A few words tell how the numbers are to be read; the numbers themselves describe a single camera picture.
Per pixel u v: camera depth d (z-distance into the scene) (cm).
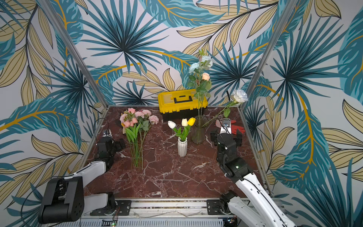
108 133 76
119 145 82
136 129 97
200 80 77
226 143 49
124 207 74
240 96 65
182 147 82
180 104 100
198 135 94
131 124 98
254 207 45
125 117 104
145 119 108
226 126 56
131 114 103
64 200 41
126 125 97
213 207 73
